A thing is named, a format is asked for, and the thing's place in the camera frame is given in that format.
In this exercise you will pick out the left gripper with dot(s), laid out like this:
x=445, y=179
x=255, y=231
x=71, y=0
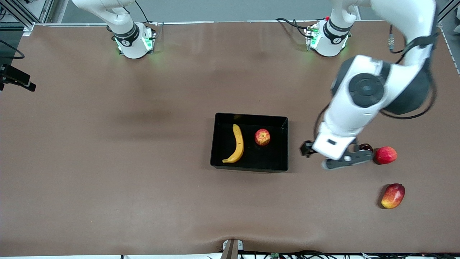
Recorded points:
x=365, y=147

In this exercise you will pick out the yellow red apple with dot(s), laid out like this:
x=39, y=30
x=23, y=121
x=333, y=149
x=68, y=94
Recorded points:
x=262, y=137

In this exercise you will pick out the yellow banana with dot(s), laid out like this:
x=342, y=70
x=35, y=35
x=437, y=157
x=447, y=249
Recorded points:
x=239, y=144

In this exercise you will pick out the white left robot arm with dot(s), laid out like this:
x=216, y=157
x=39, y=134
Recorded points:
x=366, y=90

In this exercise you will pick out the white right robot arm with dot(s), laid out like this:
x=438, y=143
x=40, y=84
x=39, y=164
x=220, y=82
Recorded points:
x=129, y=36

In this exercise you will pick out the red round apple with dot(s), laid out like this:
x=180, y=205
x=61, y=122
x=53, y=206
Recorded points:
x=386, y=155

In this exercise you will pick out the black plastic box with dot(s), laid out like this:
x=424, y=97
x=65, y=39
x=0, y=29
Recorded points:
x=273, y=158

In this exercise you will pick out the dark purple plum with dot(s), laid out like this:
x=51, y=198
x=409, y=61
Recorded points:
x=367, y=146

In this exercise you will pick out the red yellow mango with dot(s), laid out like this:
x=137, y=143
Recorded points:
x=393, y=196

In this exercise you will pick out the aluminium frame profile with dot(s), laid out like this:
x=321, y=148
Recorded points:
x=18, y=12

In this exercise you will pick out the short metal table edge rail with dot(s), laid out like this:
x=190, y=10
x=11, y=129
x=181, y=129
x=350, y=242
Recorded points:
x=453, y=54

